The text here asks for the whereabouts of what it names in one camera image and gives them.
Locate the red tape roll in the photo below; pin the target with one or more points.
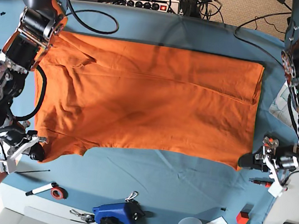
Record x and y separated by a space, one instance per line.
58 193

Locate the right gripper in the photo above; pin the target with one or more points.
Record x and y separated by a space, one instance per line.
31 145

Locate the silver carabiner clip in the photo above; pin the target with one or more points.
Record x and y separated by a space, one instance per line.
131 197

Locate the blue plastic device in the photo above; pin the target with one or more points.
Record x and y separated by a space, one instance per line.
118 213

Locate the white marker pen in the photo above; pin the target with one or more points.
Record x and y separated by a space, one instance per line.
41 189

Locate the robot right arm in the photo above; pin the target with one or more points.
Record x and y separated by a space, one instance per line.
40 22

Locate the red screwdriver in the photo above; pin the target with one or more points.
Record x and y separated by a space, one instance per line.
266 184

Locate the silver key clip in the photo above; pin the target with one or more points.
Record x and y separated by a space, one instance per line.
88 218

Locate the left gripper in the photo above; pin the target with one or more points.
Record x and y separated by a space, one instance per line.
277 160

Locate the blue table cloth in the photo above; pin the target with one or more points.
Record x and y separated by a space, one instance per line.
172 186

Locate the white notebook with leaf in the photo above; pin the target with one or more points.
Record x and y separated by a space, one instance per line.
279 107

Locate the red cube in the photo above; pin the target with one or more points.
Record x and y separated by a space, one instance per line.
242 218

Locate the orange t-shirt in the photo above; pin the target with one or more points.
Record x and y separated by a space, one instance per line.
103 92

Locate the thin black rod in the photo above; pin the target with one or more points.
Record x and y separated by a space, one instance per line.
36 171

